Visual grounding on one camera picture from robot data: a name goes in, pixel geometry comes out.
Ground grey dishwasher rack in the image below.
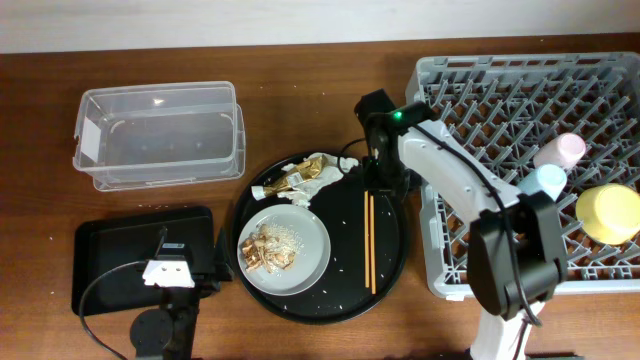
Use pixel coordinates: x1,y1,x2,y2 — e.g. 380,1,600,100
405,52,639,295

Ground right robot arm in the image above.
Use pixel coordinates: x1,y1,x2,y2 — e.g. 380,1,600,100
354,89,568,359

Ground black rectangular tray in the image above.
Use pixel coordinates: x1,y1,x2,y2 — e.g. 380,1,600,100
71,206,214,316

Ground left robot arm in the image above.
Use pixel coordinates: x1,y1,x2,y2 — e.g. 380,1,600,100
129,227,234,360

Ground gold foil wrapper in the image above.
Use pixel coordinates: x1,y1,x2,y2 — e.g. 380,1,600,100
251,155,329,200

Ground crumpled white napkin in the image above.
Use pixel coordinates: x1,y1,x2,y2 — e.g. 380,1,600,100
254,152,360,208

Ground grey plate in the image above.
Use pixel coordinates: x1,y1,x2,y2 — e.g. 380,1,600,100
236,204,331,296

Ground blue cup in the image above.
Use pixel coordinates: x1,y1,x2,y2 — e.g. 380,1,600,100
517,164,567,201

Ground clear plastic storage bin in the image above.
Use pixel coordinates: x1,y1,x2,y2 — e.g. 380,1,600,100
73,81,246,192

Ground round black serving tray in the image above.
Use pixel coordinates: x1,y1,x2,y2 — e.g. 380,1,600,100
227,172,411,325

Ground yellow bowl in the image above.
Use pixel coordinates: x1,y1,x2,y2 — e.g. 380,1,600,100
576,184,639,245

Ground pink cup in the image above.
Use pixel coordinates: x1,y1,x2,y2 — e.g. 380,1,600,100
533,133,586,170

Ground food scraps with rice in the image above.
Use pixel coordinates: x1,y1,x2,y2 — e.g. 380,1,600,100
240,224,302,273

